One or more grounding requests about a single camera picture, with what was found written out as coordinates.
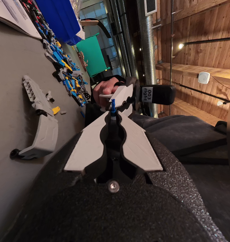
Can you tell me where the grey toy connector with pin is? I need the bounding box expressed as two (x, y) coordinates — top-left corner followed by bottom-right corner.
(45, 91), (55, 103)

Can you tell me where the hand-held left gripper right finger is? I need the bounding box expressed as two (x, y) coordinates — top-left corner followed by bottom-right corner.
(117, 111), (163, 179)

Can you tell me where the blue storage bin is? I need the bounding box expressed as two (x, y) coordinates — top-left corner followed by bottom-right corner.
(34, 0), (83, 46)

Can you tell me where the small brown wooden model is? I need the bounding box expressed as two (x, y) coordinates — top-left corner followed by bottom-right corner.
(77, 51), (88, 72)

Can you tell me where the grey desk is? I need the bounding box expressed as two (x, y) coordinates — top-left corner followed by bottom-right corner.
(0, 18), (93, 233)

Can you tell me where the blue toy pin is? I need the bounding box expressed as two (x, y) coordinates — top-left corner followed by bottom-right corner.
(110, 99), (117, 116)

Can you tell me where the pile of toy building pieces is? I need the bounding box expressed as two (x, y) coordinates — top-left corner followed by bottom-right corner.
(20, 0), (90, 108)

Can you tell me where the silver ventilation duct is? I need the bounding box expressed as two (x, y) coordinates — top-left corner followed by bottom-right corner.
(137, 0), (159, 116)

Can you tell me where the green plastic tote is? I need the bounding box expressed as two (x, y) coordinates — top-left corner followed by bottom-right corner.
(76, 33), (111, 78)

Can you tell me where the wooden and black chair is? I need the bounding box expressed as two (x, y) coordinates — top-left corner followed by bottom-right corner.
(79, 18), (112, 39)

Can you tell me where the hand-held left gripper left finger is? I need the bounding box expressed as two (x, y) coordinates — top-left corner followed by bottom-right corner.
(64, 111), (110, 179)

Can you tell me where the person's right hand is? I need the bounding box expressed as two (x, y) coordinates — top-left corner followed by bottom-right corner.
(92, 77), (126, 106)

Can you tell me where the ceiling vent grille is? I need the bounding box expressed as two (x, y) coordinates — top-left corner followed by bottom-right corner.
(144, 0), (158, 16)

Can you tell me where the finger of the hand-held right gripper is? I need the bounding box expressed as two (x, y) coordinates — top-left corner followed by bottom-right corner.
(123, 104), (134, 118)
(108, 84), (134, 109)

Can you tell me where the white ceiling sensor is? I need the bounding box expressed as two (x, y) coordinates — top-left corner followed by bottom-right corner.
(198, 71), (210, 85)

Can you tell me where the grey toy panel assembly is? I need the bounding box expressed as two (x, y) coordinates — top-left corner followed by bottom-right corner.
(10, 75), (59, 160)

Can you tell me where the white instruction booklet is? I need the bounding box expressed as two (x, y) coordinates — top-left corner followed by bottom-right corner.
(0, 0), (43, 40)

